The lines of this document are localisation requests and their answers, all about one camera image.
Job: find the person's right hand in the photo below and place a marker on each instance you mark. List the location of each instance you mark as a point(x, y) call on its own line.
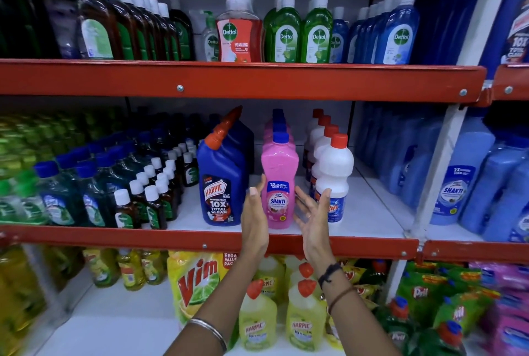
point(320, 240)

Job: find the green bottle red cap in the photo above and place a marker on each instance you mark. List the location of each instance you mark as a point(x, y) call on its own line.
point(442, 339)
point(396, 326)

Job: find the row of red pump bottles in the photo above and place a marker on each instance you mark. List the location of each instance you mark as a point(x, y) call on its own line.
point(239, 37)

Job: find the group of small dark bottles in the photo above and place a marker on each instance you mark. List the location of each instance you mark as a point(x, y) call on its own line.
point(155, 207)

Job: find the row of teal bottles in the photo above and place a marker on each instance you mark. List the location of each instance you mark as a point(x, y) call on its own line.
point(58, 198)

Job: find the small clear pump bottle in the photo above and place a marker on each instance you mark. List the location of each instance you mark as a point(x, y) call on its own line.
point(210, 41)

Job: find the black wristband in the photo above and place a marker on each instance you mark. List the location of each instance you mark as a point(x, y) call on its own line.
point(328, 274)

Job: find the person's right forearm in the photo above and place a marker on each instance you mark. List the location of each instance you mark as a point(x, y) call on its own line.
point(359, 326)

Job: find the small yellow bottle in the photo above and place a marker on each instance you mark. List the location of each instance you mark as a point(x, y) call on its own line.
point(101, 269)
point(153, 266)
point(131, 271)

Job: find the stack of green pouches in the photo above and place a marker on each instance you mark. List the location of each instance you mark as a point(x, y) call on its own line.
point(421, 291)

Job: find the red metal shelf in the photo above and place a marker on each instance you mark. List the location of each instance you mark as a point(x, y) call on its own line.
point(124, 78)

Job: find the person's left forearm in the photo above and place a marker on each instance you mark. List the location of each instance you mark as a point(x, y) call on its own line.
point(223, 302)

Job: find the pink bottle blue cap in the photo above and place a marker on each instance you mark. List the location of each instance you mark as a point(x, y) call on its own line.
point(280, 169)
point(280, 127)
point(279, 119)

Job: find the person's left hand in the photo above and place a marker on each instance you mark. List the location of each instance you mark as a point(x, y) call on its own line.
point(256, 227)

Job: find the large yellow-green pouch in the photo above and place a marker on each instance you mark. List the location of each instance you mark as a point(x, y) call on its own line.
point(194, 285)

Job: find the row of green-capped bottles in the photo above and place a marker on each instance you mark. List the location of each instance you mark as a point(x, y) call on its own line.
point(16, 149)

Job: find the stack of pink pouches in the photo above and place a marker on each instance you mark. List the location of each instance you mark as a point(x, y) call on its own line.
point(512, 326)

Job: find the silver bangle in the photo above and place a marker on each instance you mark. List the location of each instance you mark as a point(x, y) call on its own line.
point(208, 326)

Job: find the dark green bottle white cap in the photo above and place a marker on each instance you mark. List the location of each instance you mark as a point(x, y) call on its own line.
point(184, 37)

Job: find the row of brown bottles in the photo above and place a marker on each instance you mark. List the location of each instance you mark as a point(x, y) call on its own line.
point(107, 29)

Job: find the stack of yellow pouches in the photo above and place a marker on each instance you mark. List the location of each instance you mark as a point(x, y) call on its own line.
point(355, 275)

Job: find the row of small blue bottles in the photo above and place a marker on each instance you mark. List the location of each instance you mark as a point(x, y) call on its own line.
point(396, 37)

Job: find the row of light blue bottles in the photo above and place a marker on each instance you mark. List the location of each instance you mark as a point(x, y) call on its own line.
point(467, 182)

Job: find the row of navy bottles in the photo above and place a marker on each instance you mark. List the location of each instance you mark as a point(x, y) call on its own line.
point(221, 186)
point(508, 16)

